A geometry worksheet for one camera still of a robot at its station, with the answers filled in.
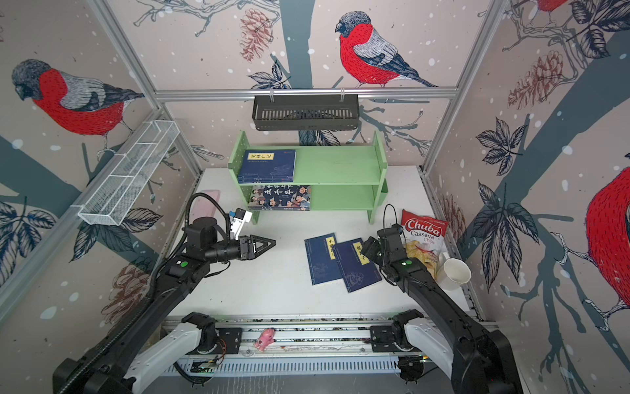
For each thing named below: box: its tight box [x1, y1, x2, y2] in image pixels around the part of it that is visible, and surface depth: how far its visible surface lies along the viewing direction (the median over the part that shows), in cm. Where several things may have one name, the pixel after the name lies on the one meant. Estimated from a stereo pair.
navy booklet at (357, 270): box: [334, 237, 383, 294], surface depth 90 cm
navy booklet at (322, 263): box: [304, 232, 343, 286], surface depth 92 cm
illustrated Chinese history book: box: [248, 184, 312, 211], surface depth 94 cm
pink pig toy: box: [253, 328, 275, 353], surface depth 74 cm
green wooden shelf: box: [228, 130, 389, 226], surface depth 90 cm
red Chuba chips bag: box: [400, 208, 449, 280], surface depth 93 cm
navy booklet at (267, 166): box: [237, 149, 297, 184], surface depth 83 cm
